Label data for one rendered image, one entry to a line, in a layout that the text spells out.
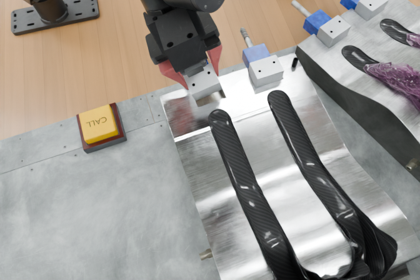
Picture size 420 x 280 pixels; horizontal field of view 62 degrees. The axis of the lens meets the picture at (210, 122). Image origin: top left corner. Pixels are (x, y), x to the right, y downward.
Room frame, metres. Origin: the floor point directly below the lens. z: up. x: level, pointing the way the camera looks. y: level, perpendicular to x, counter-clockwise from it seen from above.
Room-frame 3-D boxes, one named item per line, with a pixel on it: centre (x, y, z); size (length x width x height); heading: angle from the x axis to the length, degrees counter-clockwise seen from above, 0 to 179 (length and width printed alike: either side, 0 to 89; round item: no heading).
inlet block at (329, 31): (0.47, -0.23, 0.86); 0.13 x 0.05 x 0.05; 33
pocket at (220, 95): (0.31, 0.00, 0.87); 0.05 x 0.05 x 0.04; 16
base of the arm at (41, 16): (0.60, 0.34, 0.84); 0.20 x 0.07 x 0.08; 100
